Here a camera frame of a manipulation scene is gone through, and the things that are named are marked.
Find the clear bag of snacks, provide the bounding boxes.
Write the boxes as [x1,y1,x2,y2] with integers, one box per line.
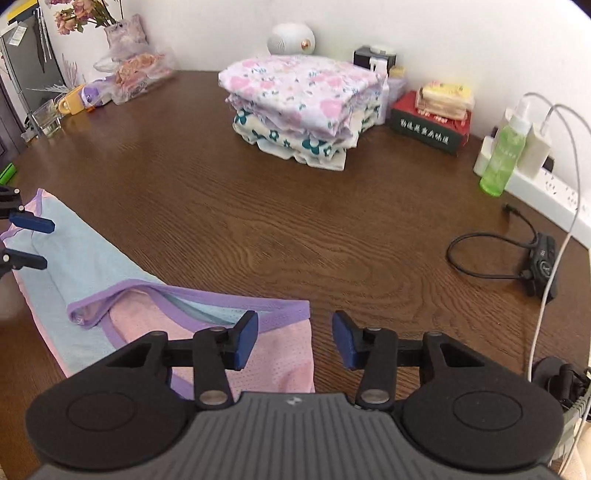
[92,48,178,106]

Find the wrapped flower vase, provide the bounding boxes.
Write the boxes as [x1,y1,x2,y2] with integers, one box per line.
[104,14,151,58]

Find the small white plug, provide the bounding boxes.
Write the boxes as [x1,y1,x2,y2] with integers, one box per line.
[472,124,502,176]

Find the green spray bottle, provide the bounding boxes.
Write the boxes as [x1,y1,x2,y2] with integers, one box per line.
[479,99,533,198]

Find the white round speaker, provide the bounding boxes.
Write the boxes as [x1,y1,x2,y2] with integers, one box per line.
[270,23,317,57]

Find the pink and blue mesh garment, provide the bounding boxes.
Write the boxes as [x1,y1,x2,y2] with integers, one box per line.
[0,188,316,400]

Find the yellow box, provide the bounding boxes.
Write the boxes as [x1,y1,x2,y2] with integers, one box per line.
[6,0,38,25]

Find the purple packet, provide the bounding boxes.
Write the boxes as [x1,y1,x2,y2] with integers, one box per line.
[81,78,116,109]

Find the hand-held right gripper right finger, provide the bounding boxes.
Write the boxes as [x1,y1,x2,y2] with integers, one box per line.
[333,311,485,411]

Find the yellow cup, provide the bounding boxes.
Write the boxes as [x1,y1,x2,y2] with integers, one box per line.
[58,85,88,116]

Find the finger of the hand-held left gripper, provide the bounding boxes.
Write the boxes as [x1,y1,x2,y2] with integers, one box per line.
[0,249,49,278]
[0,187,55,234]

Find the grey refrigerator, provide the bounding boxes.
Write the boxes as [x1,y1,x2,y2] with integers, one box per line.
[0,9,68,158]

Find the dried rose bouquet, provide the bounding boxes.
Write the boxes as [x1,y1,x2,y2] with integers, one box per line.
[48,0,123,35]

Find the clear drinking glass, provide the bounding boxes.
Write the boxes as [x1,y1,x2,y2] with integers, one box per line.
[30,99,63,139]

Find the black device with cable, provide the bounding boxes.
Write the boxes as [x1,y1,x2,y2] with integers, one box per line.
[446,203,559,303]

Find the yellow snack packets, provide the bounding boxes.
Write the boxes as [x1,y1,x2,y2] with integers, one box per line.
[416,80,476,121]

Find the white charging cable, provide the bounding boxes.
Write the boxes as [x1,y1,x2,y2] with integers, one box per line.
[524,92,591,384]

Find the black and white device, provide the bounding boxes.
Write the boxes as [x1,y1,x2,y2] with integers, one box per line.
[353,45,399,77]

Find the black and red printed box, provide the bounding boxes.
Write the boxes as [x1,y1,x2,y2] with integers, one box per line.
[387,90,476,157]

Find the stack of folded floral clothes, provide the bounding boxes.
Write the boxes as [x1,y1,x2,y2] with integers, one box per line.
[232,88,393,171]

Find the white charger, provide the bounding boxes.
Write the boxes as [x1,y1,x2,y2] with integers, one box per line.
[516,121,555,180]

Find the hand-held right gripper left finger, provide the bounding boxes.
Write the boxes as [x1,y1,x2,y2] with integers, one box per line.
[105,311,259,411]

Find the pink floral folded cloth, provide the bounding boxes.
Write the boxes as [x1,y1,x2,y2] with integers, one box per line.
[218,55,391,139]

